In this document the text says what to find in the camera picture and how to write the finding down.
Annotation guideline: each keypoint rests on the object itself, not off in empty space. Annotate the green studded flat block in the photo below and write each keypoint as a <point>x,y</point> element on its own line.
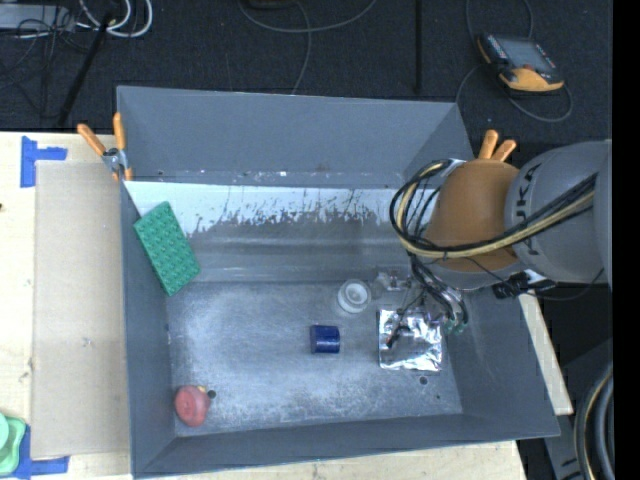
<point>166,248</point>

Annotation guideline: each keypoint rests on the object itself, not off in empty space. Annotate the black cylinder on white bracket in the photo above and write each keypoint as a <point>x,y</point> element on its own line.
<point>511,288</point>

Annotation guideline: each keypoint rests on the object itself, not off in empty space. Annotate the pale wood flat board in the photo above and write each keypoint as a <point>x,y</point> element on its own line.
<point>75,308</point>

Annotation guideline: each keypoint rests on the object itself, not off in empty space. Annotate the blue cylinder block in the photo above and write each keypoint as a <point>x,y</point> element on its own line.
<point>325,339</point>

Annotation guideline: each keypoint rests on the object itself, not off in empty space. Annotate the grey metal bin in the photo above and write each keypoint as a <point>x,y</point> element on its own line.
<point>280,383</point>

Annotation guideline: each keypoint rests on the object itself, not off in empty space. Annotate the silver foil packet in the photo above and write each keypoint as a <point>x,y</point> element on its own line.
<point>417,355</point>

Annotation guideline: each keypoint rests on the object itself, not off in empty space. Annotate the red toy apple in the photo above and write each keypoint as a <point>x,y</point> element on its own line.
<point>191,406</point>

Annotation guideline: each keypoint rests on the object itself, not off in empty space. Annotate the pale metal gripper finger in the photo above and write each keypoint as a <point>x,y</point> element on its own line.
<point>394,277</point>
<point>388,287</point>

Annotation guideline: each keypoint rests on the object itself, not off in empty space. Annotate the clear plastic cup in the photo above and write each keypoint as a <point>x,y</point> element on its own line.
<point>354,296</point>

